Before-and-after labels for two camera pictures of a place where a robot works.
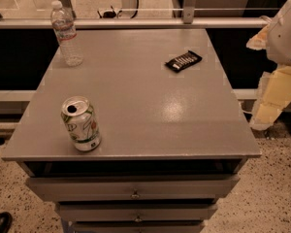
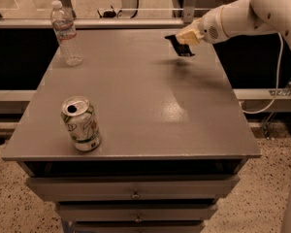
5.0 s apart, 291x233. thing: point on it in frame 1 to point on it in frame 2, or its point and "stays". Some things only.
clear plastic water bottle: x=63 y=24 stays
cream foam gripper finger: x=260 y=40 to x=210 y=25
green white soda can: x=80 y=120 stays
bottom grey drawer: x=138 y=226 stays
